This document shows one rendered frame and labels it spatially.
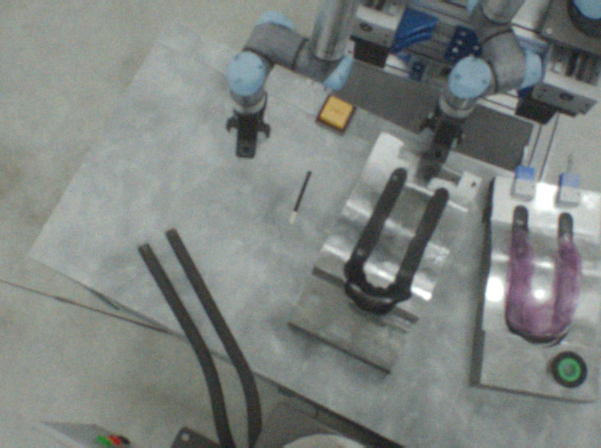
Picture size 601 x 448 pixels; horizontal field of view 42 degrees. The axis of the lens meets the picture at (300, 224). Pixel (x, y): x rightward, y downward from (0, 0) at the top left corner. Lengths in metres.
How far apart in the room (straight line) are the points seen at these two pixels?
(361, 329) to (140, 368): 1.07
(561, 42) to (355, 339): 0.82
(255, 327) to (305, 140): 0.48
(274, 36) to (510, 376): 0.89
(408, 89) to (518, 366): 1.20
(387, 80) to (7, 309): 1.48
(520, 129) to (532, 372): 1.13
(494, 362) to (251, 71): 0.81
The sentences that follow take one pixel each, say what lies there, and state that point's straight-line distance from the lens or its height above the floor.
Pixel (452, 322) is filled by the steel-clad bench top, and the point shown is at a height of 0.80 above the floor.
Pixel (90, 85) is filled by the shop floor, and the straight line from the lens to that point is 2.99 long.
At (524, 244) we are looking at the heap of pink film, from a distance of 1.88.
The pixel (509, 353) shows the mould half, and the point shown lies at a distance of 1.82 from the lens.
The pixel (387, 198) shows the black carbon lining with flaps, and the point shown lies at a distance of 1.87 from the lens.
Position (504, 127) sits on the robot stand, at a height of 0.21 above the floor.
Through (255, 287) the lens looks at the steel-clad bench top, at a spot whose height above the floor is 0.80.
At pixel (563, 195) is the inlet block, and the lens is 1.97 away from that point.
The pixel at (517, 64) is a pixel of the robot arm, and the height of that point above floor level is 1.18.
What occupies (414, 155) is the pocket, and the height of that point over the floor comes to 0.86.
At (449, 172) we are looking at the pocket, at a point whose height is 0.86.
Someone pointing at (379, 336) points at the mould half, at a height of 0.86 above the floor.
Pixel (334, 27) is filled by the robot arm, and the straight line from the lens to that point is 1.56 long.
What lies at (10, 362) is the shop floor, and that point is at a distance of 2.80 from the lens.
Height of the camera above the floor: 2.65
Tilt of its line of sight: 75 degrees down
